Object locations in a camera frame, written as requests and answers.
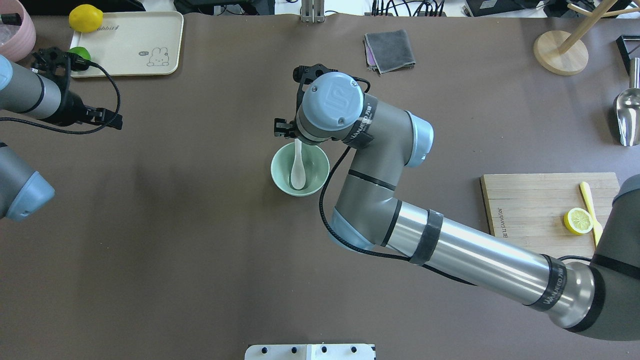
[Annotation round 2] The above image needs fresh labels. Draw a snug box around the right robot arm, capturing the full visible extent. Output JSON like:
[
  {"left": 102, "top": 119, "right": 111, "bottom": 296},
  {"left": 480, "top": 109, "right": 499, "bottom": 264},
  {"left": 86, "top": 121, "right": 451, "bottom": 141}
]
[{"left": 274, "top": 64, "right": 640, "bottom": 341}]

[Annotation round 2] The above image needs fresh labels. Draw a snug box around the green lime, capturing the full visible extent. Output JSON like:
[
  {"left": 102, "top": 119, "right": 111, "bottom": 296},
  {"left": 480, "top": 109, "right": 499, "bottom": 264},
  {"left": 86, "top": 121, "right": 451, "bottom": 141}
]
[{"left": 68, "top": 46, "right": 92, "bottom": 62}]

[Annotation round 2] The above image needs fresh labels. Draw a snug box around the metal scoop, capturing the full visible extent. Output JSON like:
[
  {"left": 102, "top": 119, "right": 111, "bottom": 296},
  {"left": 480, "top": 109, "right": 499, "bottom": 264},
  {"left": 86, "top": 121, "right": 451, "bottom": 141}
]
[{"left": 615, "top": 57, "right": 640, "bottom": 147}]

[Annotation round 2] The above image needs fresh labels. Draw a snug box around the white ceramic spoon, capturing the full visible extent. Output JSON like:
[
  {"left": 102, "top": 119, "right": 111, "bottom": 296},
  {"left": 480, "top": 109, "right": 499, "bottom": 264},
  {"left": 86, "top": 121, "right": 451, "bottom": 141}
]
[{"left": 289, "top": 138, "right": 307, "bottom": 191}]

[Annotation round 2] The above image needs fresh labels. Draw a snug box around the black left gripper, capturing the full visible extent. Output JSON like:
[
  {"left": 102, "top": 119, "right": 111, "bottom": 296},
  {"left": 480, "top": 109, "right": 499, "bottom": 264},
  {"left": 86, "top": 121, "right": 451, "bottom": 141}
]
[{"left": 54, "top": 90, "right": 123, "bottom": 130}]

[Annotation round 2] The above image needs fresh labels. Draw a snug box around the bamboo cutting board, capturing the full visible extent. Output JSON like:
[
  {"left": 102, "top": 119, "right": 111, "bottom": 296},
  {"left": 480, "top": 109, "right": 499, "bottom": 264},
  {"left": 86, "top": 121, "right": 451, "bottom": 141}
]
[{"left": 480, "top": 172, "right": 620, "bottom": 258}]

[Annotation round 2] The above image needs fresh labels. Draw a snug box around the beige bunny tray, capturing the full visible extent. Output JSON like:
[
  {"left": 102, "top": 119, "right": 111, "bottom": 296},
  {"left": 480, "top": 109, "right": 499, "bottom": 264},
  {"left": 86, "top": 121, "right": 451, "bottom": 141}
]
[{"left": 69, "top": 11, "right": 185, "bottom": 76}]

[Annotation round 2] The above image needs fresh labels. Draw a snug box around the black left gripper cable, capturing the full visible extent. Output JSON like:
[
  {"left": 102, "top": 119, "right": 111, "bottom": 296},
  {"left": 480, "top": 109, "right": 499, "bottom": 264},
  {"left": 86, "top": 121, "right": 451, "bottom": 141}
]
[{"left": 0, "top": 46, "right": 122, "bottom": 136}]

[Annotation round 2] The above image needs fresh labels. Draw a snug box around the yellow plastic knife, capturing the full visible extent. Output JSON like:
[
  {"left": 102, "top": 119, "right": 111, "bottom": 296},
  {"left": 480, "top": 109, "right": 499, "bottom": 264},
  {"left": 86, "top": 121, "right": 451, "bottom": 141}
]
[{"left": 579, "top": 181, "right": 604, "bottom": 248}]

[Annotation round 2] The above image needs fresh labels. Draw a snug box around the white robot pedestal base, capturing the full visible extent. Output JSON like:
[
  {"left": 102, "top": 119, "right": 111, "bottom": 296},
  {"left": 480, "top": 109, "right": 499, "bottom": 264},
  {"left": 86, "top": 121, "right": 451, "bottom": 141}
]
[{"left": 244, "top": 342, "right": 377, "bottom": 360}]

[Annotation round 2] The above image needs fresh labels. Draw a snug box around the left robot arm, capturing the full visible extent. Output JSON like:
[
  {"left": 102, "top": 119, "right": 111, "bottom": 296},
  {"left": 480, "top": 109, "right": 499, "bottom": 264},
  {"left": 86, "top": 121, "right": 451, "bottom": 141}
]
[{"left": 0, "top": 48, "right": 122, "bottom": 223}]

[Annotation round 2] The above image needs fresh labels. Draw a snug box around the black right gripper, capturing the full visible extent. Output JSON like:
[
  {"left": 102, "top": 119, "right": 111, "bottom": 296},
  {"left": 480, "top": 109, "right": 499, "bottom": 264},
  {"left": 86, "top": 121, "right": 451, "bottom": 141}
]
[{"left": 273, "top": 118, "right": 302, "bottom": 139}]

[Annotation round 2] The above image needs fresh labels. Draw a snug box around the mint green bowl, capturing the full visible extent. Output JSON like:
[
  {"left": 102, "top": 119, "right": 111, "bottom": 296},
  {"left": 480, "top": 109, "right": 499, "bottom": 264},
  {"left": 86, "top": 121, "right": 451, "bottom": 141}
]
[{"left": 270, "top": 140, "right": 330, "bottom": 198}]

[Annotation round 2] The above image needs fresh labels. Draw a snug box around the wooden mug tree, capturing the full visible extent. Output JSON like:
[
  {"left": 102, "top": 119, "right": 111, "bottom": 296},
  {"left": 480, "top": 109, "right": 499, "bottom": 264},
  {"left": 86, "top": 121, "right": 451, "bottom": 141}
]
[{"left": 533, "top": 0, "right": 640, "bottom": 76}]

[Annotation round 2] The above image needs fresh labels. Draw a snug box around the lemon slice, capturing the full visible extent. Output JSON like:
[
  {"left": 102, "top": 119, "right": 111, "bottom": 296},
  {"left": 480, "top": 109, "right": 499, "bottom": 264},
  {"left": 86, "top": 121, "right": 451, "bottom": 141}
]
[{"left": 562, "top": 207, "right": 594, "bottom": 235}]

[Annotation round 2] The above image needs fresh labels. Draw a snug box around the pink ribbed bowl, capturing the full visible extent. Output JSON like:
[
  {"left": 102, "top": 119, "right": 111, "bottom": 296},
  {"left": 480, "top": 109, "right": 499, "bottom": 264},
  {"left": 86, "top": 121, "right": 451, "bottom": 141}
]
[{"left": 0, "top": 0, "right": 36, "bottom": 63}]

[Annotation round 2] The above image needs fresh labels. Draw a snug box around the grey folded cloth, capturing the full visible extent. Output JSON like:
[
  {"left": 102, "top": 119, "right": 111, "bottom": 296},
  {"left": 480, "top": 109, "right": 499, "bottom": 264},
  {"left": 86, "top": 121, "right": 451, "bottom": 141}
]
[{"left": 363, "top": 29, "right": 416, "bottom": 75}]

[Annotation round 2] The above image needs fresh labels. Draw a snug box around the yellow lemon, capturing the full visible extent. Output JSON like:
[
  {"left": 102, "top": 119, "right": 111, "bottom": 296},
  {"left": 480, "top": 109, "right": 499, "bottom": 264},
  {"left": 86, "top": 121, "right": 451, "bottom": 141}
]
[{"left": 68, "top": 4, "right": 105, "bottom": 34}]

